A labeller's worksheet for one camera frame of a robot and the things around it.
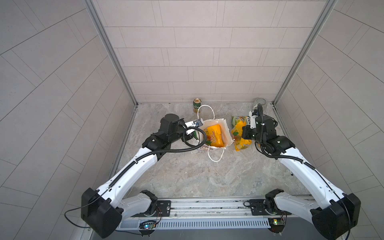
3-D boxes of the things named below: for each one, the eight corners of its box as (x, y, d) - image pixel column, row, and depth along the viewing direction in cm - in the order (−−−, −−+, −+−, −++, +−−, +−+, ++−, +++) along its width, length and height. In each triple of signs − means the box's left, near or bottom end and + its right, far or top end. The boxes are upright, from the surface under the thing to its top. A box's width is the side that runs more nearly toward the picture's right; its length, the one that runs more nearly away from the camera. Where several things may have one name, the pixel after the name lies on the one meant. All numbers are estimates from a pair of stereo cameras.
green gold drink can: (193, 113, 113) (192, 103, 104) (195, 107, 116) (194, 97, 108) (199, 114, 112) (199, 104, 103) (201, 108, 116) (201, 98, 107)
